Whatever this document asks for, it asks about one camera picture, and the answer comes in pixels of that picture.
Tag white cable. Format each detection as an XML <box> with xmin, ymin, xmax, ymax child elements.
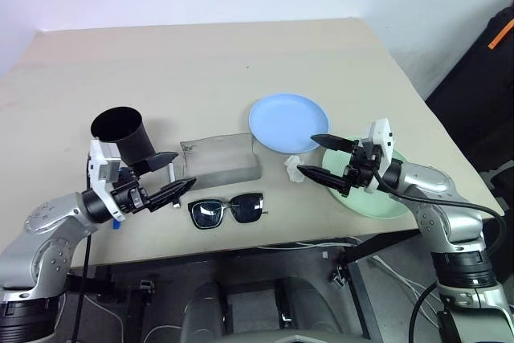
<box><xmin>255</xmin><ymin>238</ymin><xmax>363</xmax><ymax>251</ymax></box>
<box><xmin>372</xmin><ymin>255</ymin><xmax>445</xmax><ymax>330</ymax></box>

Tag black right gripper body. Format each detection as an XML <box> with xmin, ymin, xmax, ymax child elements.
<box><xmin>342</xmin><ymin>138</ymin><xmax>383</xmax><ymax>196</ymax></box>

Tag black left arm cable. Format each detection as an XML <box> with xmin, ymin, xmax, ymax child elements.
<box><xmin>73</xmin><ymin>233</ymin><xmax>92</xmax><ymax>343</ymax></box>

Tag crumpled white paper ball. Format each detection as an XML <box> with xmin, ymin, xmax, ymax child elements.
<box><xmin>283</xmin><ymin>154</ymin><xmax>308</xmax><ymax>183</ymax></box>

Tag black cylindrical cup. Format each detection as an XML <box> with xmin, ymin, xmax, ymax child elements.
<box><xmin>90</xmin><ymin>106</ymin><xmax>157</xmax><ymax>166</ymax></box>

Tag dark grey rounded shape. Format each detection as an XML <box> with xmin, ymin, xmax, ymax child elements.
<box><xmin>179</xmin><ymin>280</ymin><xmax>235</xmax><ymax>339</ymax></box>

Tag light blue plate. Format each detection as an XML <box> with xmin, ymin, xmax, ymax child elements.
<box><xmin>247</xmin><ymin>92</ymin><xmax>334</xmax><ymax>155</ymax></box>

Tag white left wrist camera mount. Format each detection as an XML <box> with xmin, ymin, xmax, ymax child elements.
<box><xmin>87</xmin><ymin>138</ymin><xmax>127</xmax><ymax>223</ymax></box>

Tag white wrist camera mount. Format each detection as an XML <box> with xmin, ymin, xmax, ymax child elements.
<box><xmin>87</xmin><ymin>138</ymin><xmax>127</xmax><ymax>223</ymax></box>
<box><xmin>362</xmin><ymin>117</ymin><xmax>398</xmax><ymax>194</ymax></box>

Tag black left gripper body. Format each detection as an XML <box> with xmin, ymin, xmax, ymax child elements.
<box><xmin>110</xmin><ymin>166</ymin><xmax>157</xmax><ymax>214</ymax></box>

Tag transparent plastic case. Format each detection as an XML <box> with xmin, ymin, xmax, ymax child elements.
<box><xmin>178</xmin><ymin>132</ymin><xmax>263</xmax><ymax>192</ymax></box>

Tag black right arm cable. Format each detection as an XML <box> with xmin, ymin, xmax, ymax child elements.
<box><xmin>375</xmin><ymin>180</ymin><xmax>506</xmax><ymax>343</ymax></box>

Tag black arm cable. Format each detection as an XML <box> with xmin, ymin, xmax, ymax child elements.
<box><xmin>73</xmin><ymin>233</ymin><xmax>92</xmax><ymax>343</ymax></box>
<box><xmin>375</xmin><ymin>180</ymin><xmax>506</xmax><ymax>343</ymax></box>

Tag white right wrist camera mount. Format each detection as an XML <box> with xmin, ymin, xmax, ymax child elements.
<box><xmin>362</xmin><ymin>117</ymin><xmax>398</xmax><ymax>194</ymax></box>

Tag orange strap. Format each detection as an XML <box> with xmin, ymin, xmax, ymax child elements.
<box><xmin>488</xmin><ymin>17</ymin><xmax>514</xmax><ymax>51</ymax></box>

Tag black table frame brace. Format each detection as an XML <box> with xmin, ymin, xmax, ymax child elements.
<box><xmin>342</xmin><ymin>231</ymin><xmax>421</xmax><ymax>268</ymax></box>

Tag black equipment case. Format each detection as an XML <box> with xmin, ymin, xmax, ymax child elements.
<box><xmin>424</xmin><ymin>0</ymin><xmax>514</xmax><ymax>218</ymax></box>

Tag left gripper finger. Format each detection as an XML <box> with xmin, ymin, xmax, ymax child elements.
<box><xmin>135</xmin><ymin>151</ymin><xmax>179</xmax><ymax>174</ymax></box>
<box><xmin>146</xmin><ymin>177</ymin><xmax>198</xmax><ymax>213</ymax></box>

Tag light green plate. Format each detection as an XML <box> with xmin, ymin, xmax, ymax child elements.
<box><xmin>320</xmin><ymin>145</ymin><xmax>409</xmax><ymax>222</ymax></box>

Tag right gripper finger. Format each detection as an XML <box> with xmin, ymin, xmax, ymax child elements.
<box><xmin>311</xmin><ymin>133</ymin><xmax>359</xmax><ymax>156</ymax></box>
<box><xmin>296</xmin><ymin>164</ymin><xmax>350</xmax><ymax>196</ymax></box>

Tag black table leg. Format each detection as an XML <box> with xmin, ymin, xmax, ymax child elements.
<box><xmin>344</xmin><ymin>258</ymin><xmax>383</xmax><ymax>341</ymax></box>

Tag black sunglasses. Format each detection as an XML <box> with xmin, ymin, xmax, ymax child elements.
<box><xmin>186</xmin><ymin>192</ymin><xmax>270</xmax><ymax>230</ymax></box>

